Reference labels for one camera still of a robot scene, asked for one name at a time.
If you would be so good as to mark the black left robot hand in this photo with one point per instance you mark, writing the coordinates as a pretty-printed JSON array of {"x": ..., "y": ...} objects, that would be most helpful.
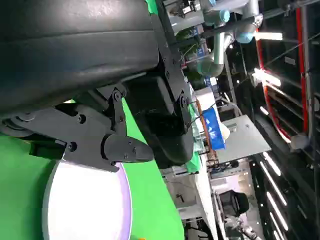
[{"x": 75, "y": 50}]

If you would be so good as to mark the lilac plate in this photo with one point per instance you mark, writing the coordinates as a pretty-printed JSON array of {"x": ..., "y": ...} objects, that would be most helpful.
[{"x": 87, "y": 200}]

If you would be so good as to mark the blue storage bin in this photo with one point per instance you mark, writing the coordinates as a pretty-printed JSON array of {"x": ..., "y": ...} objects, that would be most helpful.
[{"x": 212, "y": 130}]

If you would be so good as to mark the green table cloth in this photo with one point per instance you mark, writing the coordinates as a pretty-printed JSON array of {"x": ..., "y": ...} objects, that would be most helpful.
[{"x": 155, "y": 200}]

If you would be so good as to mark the cream rounded object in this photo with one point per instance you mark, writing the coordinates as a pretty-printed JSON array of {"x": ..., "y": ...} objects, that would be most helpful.
[{"x": 225, "y": 132}]

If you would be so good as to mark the grey flat panel board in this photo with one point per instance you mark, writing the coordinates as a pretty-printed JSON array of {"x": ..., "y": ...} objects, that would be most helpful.
[{"x": 245, "y": 140}]

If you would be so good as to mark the ceiling light strip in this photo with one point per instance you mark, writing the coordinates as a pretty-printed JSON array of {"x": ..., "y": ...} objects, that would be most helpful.
[{"x": 270, "y": 36}]

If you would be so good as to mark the black office chair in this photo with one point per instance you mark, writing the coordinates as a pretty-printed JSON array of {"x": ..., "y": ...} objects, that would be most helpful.
[{"x": 237, "y": 200}]

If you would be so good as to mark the grey background robot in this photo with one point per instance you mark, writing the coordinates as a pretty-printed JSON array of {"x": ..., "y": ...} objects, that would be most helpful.
[{"x": 240, "y": 227}]

